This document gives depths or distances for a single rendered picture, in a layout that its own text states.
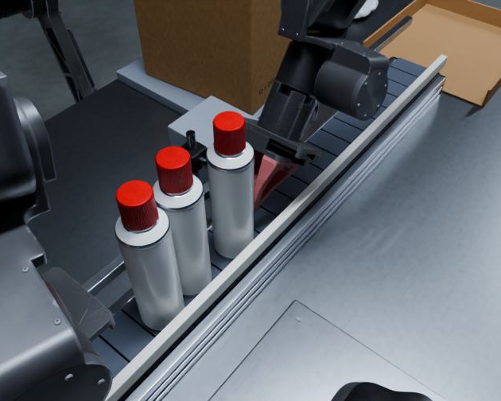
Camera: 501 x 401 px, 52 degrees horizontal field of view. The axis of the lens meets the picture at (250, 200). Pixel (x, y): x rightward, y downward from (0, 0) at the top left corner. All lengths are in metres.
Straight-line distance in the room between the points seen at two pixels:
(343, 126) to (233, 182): 0.34
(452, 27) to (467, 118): 0.32
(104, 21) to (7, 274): 2.85
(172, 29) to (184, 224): 0.47
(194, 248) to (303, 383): 0.18
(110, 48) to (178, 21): 1.94
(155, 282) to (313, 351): 0.19
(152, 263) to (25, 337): 0.28
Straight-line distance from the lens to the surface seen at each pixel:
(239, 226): 0.60
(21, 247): 0.26
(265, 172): 0.61
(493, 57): 1.20
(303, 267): 0.72
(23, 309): 0.24
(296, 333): 0.61
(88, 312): 0.37
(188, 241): 0.54
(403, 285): 0.73
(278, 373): 0.58
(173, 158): 0.49
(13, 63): 2.87
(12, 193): 0.25
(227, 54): 0.86
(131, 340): 0.61
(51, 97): 2.55
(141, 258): 0.49
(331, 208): 0.76
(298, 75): 0.60
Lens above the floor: 1.41
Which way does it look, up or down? 48 degrees down
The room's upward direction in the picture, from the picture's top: straight up
